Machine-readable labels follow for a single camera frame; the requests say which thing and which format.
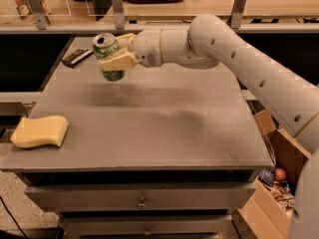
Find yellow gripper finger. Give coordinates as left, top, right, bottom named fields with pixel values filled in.
left=98, top=48, right=138, bottom=72
left=117, top=33, right=136, bottom=52

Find cardboard box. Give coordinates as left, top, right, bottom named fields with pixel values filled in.
left=239, top=111, right=311, bottom=239

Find black rxbar chocolate bar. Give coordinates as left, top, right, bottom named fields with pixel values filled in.
left=62, top=49, right=93, bottom=68

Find right metal bracket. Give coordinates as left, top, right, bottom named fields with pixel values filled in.
left=227, top=0, right=247, bottom=29

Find colourful snack bag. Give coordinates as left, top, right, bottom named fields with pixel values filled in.
left=0, top=0, right=51, bottom=24

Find green soda can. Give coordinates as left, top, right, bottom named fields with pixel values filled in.
left=93, top=33, right=125, bottom=82

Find grey drawer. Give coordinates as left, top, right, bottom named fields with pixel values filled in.
left=25, top=182, right=255, bottom=213
left=59, top=215, right=232, bottom=238

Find black floor cable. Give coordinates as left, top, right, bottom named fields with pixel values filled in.
left=0, top=196, right=29, bottom=239

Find yellow sponge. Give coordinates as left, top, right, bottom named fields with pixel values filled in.
left=10, top=116, right=69, bottom=148

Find upper grey drawer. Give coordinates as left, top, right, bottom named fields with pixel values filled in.
left=25, top=182, right=255, bottom=213

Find lower grey drawer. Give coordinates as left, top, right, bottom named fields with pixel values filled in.
left=59, top=215, right=232, bottom=238

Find brown snack bag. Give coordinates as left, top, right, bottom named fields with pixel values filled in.
left=269, top=181, right=295, bottom=211

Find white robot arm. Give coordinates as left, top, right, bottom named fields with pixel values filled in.
left=99, top=14, right=319, bottom=239

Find red apple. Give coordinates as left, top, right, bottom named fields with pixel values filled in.
left=275, top=167, right=286, bottom=182

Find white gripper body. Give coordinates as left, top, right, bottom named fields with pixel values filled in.
left=134, top=30, right=163, bottom=68

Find metal bracket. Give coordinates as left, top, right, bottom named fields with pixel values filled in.
left=227, top=0, right=247, bottom=29
left=28, top=0, right=49, bottom=30
left=112, top=0, right=126, bottom=29

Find left metal bracket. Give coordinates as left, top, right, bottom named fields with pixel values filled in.
left=28, top=0, right=49, bottom=30

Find middle metal bracket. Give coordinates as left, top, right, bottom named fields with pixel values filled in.
left=112, top=0, right=126, bottom=29

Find blue snack packet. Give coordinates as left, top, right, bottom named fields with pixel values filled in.
left=258, top=169, right=275, bottom=186

